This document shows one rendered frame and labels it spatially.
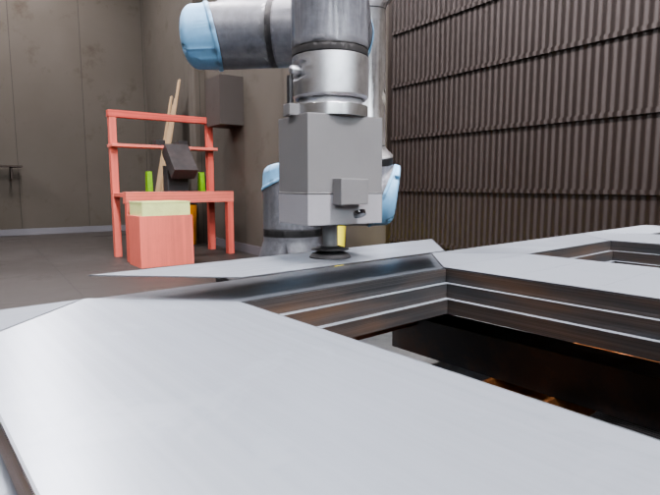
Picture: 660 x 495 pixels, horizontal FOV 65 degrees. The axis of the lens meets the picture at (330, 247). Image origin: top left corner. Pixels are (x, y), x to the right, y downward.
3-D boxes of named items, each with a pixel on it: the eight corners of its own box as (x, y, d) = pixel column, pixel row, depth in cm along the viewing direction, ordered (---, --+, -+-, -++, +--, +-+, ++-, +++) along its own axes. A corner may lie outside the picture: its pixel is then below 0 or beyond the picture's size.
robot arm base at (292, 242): (243, 276, 106) (242, 227, 105) (306, 269, 114) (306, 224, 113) (276, 287, 93) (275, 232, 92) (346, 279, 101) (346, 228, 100)
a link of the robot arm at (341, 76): (384, 56, 49) (308, 44, 45) (383, 105, 50) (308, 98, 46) (343, 71, 56) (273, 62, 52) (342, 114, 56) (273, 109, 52)
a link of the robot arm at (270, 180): (269, 226, 109) (268, 160, 108) (333, 226, 108) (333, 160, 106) (254, 230, 97) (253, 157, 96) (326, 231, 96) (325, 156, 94)
